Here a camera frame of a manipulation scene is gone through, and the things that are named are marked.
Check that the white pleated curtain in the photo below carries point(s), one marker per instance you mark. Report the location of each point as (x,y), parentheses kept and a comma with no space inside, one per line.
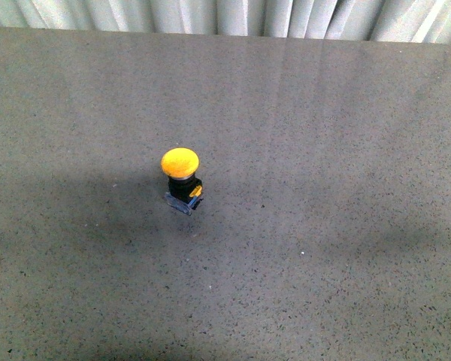
(349,20)

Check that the yellow mushroom push button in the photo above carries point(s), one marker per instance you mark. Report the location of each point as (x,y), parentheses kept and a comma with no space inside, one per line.
(184,188)

